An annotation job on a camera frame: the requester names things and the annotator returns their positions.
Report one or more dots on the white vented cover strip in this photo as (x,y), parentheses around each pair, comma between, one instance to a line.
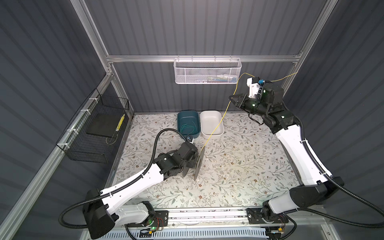
(242,233)

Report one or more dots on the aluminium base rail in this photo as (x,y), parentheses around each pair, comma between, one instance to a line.
(207,216)

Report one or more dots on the white plastic tray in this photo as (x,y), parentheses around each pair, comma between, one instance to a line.
(211,124)

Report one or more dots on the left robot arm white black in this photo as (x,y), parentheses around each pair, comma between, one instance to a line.
(102,208)

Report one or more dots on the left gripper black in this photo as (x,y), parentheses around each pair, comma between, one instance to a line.
(192,160)

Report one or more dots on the grey foam spool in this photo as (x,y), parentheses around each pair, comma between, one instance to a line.
(194,163)

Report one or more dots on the yellow perforated strip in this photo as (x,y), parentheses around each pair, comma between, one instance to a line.
(120,123)

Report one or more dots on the teal plastic tray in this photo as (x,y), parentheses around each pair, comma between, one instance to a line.
(188,123)

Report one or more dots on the black flat pad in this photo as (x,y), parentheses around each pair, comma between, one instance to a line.
(103,125)

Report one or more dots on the white wire wall basket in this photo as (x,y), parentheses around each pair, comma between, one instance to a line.
(187,71)

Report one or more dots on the black wire wall basket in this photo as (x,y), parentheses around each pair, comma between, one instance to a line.
(79,146)

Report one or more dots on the items in white basket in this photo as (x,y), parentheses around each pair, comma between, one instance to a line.
(221,79)

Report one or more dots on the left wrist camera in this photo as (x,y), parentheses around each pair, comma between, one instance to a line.
(190,139)

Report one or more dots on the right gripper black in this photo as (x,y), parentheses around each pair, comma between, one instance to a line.
(243,98)

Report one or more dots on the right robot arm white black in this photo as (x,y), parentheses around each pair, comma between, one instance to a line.
(316,182)

